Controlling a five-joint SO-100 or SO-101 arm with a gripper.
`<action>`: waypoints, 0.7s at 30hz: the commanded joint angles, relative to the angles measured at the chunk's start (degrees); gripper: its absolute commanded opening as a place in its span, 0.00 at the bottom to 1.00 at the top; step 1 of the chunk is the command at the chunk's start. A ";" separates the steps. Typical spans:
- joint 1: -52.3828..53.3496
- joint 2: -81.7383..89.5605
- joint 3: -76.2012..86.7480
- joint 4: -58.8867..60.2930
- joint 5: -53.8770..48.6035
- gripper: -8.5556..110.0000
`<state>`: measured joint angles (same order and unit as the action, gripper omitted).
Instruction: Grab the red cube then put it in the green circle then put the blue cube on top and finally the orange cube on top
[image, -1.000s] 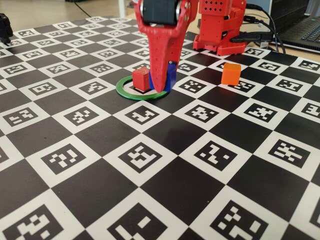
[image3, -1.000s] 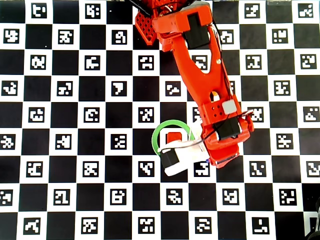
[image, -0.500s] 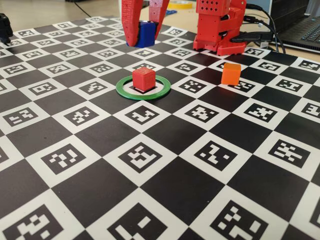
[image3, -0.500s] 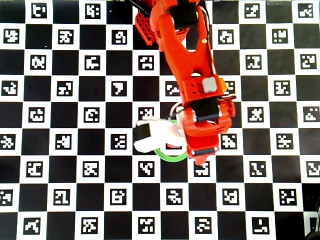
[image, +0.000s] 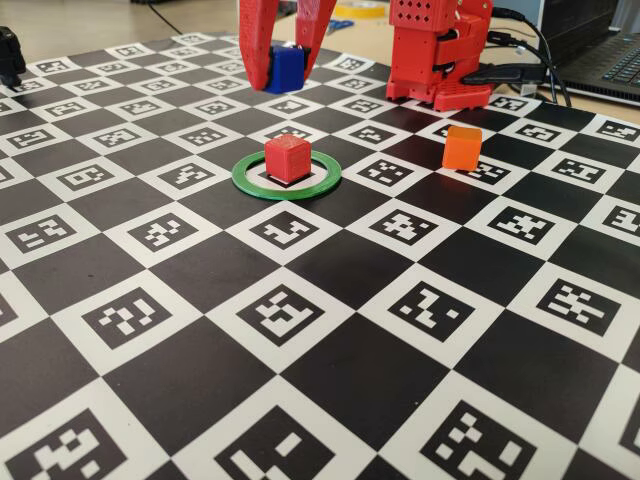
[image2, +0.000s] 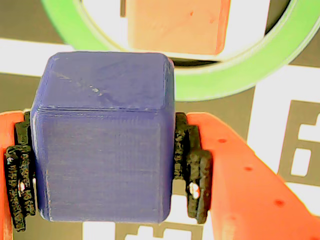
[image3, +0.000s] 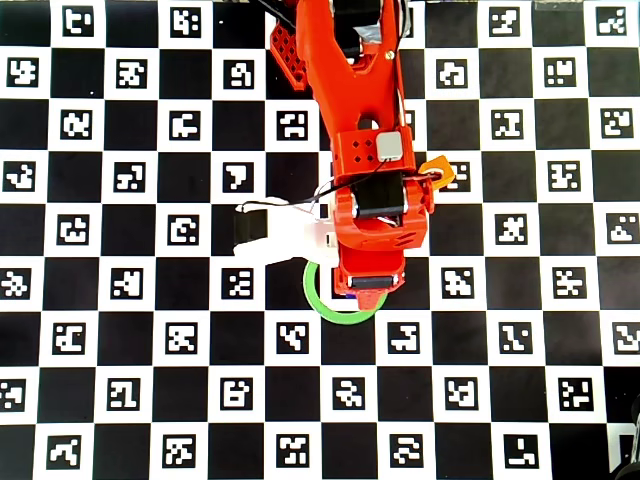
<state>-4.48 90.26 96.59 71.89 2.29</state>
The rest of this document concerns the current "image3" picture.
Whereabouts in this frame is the black base cable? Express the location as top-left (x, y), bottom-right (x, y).
top-left (255, 0), bottom-right (299, 25)

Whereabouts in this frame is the thin black camera cable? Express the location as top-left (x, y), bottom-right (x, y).
top-left (239, 0), bottom-right (416, 214)

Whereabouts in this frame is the black white marker board mat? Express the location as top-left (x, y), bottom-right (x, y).
top-left (0, 0), bottom-right (640, 480)

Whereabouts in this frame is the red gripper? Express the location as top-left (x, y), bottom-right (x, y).
top-left (331, 251), bottom-right (408, 313)

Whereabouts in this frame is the orange cube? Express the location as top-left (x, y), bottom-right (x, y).
top-left (418, 154), bottom-right (456, 192)

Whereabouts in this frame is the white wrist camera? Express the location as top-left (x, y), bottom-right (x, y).
top-left (232, 197), bottom-right (341, 264)

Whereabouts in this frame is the green ring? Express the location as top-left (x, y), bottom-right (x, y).
top-left (302, 259), bottom-right (389, 326)

